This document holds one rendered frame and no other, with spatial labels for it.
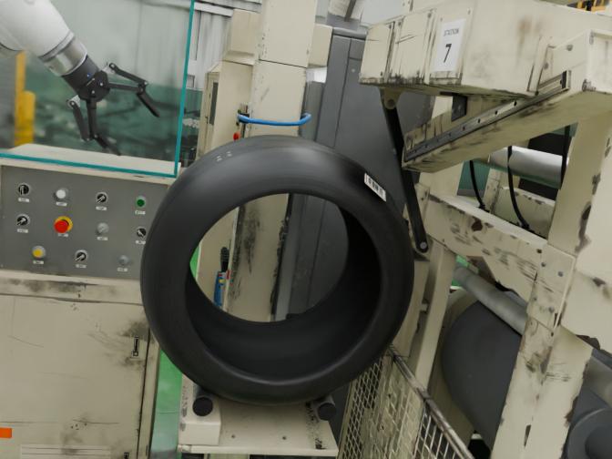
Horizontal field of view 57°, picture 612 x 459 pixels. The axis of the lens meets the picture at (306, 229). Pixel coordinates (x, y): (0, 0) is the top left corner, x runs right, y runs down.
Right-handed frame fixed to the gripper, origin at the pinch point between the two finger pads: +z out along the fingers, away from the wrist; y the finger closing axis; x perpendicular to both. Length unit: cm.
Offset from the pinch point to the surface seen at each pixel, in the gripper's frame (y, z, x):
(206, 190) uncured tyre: 4.9, 2.9, 38.0
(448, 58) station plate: -33, 0, 71
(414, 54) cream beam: -39, 5, 57
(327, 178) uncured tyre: -12, 14, 50
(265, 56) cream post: -35.3, 6.0, 10.1
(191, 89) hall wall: -276, 338, -790
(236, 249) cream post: 3.6, 39.1, 10.1
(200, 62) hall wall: -322, 316, -793
